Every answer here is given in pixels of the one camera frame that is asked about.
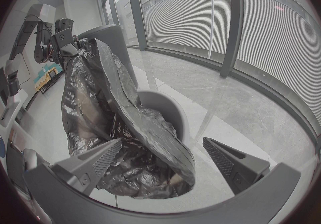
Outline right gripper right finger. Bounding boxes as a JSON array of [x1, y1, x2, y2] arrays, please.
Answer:
[[202, 137, 271, 196]]

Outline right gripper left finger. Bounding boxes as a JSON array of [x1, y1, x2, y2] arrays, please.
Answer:
[[51, 138, 123, 197]]

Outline black plastic bag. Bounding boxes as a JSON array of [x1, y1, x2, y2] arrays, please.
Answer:
[[61, 38, 196, 200]]

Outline dark grey round chair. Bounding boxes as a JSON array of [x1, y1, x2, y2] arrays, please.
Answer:
[[76, 24, 139, 93]]

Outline window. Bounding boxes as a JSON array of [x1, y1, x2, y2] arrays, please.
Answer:
[[95, 0, 321, 154]]

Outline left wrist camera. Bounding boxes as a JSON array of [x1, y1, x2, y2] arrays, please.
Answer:
[[51, 28, 79, 57]]

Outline small low table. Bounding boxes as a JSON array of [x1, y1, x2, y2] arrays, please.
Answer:
[[33, 65, 65, 95]]

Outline white trash bin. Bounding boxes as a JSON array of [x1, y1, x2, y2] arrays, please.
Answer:
[[137, 90, 190, 144]]

